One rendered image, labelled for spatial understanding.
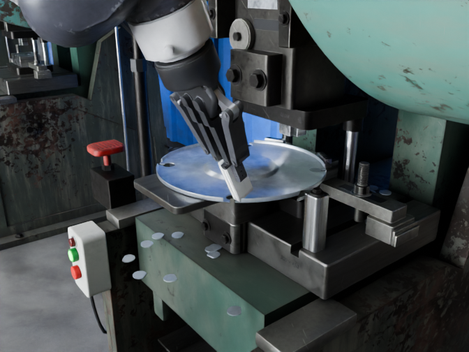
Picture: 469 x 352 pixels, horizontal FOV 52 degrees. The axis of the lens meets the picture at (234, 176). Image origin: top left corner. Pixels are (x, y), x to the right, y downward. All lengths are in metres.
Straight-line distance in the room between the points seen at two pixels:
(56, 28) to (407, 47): 0.32
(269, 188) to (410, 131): 0.33
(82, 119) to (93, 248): 1.40
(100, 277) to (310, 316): 0.47
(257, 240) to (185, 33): 0.40
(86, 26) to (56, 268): 1.69
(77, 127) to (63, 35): 1.83
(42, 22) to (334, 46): 0.27
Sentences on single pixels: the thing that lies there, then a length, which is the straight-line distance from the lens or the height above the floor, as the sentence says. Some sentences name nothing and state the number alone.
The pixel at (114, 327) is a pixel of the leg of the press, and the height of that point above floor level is 0.39.
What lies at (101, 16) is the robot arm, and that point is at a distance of 0.51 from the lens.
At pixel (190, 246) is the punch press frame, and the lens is 0.86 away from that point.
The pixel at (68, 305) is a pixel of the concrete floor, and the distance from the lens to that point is 1.90.
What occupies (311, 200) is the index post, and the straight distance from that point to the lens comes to 0.70.
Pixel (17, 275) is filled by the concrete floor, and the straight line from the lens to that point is 2.14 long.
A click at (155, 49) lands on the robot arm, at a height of 1.01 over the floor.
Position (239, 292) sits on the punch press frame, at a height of 0.65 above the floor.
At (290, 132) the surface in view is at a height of 0.83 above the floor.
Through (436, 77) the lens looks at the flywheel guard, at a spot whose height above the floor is 1.01.
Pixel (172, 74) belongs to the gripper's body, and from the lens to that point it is 0.57.
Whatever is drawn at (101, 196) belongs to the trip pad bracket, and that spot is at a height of 0.66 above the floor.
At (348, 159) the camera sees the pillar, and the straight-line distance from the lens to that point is 0.89.
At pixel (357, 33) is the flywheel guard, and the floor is 1.04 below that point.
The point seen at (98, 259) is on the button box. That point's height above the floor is 0.57.
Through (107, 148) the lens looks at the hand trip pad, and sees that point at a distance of 1.03.
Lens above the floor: 1.07
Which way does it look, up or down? 22 degrees down
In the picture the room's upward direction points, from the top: straight up
